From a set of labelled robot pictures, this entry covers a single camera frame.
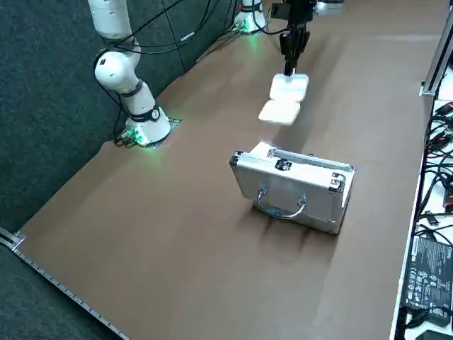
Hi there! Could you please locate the aluminium medical kit case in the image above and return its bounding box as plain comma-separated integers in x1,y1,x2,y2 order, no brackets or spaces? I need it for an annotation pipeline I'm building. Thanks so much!
229,140,356,235

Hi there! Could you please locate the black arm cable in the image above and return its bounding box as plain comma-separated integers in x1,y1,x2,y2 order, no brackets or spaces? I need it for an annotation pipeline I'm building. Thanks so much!
105,0,248,72

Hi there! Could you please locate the metal table edge rail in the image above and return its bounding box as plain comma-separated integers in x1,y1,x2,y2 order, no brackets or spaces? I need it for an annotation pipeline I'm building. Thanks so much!
0,227,129,340

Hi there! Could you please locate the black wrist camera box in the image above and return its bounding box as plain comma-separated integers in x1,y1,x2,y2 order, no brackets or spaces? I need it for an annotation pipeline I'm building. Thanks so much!
270,2,292,19

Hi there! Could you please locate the black labelled power adapter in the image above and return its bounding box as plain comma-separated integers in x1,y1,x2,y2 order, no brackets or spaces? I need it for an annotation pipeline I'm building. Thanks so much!
399,232,453,322

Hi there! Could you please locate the aluminium corner frame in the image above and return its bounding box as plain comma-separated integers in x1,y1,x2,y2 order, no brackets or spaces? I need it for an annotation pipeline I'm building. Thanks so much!
420,0,453,97

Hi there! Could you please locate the black base cable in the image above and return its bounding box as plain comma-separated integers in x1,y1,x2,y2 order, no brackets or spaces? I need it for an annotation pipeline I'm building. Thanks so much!
112,102,142,147

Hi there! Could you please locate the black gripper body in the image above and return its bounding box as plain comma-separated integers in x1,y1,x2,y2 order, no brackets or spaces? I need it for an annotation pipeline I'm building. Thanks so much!
288,0,317,26

